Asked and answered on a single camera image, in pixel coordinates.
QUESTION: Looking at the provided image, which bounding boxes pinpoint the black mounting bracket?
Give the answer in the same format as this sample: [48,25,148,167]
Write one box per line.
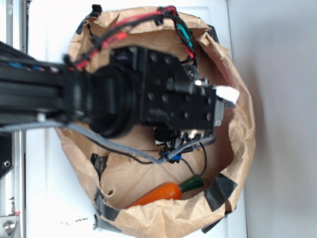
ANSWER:
[0,134,13,179]

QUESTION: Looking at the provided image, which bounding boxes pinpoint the red black wire bundle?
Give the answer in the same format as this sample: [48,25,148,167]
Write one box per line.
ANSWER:
[63,5,199,72]

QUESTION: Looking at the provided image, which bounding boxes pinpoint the thin black wire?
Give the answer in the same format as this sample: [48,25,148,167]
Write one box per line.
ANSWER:
[106,142,209,177]

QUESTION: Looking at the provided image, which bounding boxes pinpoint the brown paper bag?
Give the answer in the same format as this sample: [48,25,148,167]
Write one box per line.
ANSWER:
[56,12,256,238]

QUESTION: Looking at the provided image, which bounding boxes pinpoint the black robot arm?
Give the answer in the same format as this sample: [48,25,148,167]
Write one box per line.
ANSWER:
[0,43,239,143]

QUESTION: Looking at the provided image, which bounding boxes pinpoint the aluminium frame rail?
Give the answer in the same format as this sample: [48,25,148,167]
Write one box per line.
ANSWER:
[0,0,28,238]

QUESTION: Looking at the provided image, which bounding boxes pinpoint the gray braided cable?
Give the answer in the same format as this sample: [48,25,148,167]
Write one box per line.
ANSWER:
[0,120,216,165]

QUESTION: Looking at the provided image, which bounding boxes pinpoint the orange toy carrot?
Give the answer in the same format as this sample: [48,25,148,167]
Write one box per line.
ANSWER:
[127,176,204,208]

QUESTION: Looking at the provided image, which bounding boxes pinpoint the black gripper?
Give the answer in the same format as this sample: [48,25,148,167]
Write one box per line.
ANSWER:
[111,46,240,145]

